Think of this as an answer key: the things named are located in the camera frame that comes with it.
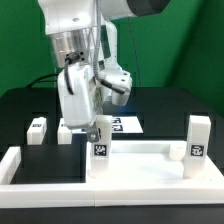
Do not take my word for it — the black cable on table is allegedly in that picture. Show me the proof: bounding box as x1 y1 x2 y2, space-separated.
25 72 64 89

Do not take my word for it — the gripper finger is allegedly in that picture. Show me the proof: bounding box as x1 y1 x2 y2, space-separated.
86 125 100 142

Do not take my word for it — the white desk tabletop tray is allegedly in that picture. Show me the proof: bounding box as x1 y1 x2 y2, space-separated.
86 140 224 189

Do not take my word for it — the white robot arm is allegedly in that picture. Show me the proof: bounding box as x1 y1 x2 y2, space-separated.
38 0 170 142

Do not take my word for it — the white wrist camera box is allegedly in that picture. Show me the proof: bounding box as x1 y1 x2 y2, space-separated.
100 69 132 106

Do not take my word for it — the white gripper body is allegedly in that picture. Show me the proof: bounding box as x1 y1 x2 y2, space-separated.
58 63 102 129

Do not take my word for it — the white U-shaped obstacle frame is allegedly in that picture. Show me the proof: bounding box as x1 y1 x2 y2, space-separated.
0 147 224 208

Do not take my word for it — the fiducial marker sheet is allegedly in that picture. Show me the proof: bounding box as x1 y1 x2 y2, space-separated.
71 116 144 135

